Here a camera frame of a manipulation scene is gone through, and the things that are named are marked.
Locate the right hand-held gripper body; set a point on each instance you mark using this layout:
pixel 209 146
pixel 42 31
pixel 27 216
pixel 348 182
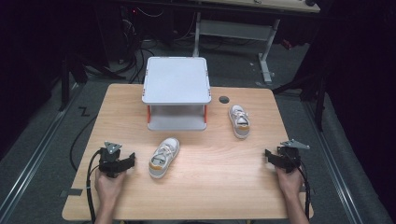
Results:
pixel 289 157

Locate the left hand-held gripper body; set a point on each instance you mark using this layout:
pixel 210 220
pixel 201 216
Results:
pixel 109 159

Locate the small white orange-heeled shoe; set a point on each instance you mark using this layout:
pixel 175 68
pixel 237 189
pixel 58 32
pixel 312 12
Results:
pixel 239 121
pixel 163 157

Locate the white two-tier shoe rack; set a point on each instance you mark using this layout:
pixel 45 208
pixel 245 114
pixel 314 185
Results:
pixel 176 84

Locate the person's left hand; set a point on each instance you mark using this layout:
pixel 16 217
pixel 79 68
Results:
pixel 107 188

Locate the person's right hand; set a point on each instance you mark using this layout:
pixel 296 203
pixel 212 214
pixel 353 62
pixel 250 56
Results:
pixel 289 185

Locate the black metal stand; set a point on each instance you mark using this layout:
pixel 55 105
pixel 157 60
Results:
pixel 65 84
pixel 317 93

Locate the round black table grommet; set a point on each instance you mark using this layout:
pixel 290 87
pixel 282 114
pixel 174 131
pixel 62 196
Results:
pixel 223 100

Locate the white-legged wooden desk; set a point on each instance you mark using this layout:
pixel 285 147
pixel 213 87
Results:
pixel 249 29

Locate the metal floor rail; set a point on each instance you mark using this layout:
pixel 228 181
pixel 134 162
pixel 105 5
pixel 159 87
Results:
pixel 31 166
pixel 334 165

